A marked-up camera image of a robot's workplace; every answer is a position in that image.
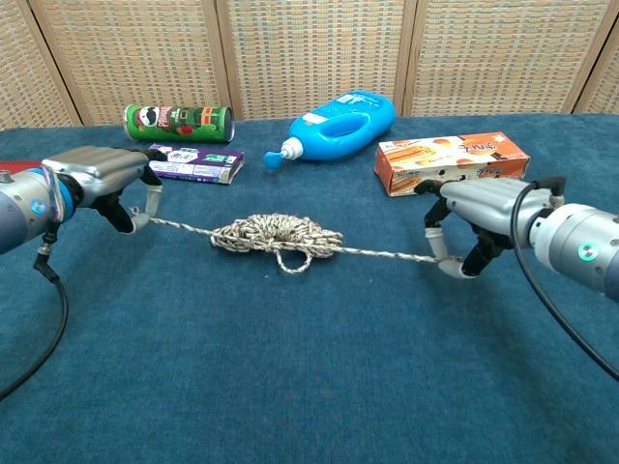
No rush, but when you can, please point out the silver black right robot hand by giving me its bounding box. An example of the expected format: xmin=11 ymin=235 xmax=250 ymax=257
xmin=414 ymin=176 xmax=568 ymax=281

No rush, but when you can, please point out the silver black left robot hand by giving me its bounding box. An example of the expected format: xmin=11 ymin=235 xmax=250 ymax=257
xmin=41 ymin=146 xmax=164 ymax=235

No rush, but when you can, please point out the beige braided rope bundle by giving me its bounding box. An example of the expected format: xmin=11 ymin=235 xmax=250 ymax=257
xmin=149 ymin=213 xmax=449 ymax=275

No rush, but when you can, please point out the orange snack box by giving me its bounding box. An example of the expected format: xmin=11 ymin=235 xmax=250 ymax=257
xmin=373 ymin=131 xmax=531 ymax=198

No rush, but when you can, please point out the red certificate book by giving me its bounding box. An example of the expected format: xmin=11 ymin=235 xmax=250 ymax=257
xmin=0 ymin=160 xmax=47 ymax=174

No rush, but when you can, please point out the green Pringles can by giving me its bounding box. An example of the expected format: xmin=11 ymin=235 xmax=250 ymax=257
xmin=124 ymin=103 xmax=236 ymax=144

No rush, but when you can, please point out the purple toothpaste box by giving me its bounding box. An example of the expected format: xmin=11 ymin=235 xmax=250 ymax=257
xmin=146 ymin=143 xmax=246 ymax=187

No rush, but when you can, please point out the blue detergent bottle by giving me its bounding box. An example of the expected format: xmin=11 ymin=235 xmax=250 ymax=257
xmin=263 ymin=88 xmax=397 ymax=171

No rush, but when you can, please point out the woven bamboo folding screen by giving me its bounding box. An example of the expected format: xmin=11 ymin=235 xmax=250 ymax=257
xmin=0 ymin=0 xmax=619 ymax=131

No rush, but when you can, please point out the blue carpet table cover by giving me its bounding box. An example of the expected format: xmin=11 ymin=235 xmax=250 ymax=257
xmin=0 ymin=112 xmax=619 ymax=464

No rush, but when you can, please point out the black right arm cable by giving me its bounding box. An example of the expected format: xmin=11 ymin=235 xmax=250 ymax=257
xmin=511 ymin=181 xmax=619 ymax=382

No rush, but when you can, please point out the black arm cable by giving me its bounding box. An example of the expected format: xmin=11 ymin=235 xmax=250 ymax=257
xmin=0 ymin=231 xmax=70 ymax=402
xmin=511 ymin=181 xmax=619 ymax=382

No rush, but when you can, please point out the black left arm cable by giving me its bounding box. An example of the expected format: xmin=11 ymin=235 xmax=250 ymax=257
xmin=0 ymin=231 xmax=70 ymax=402

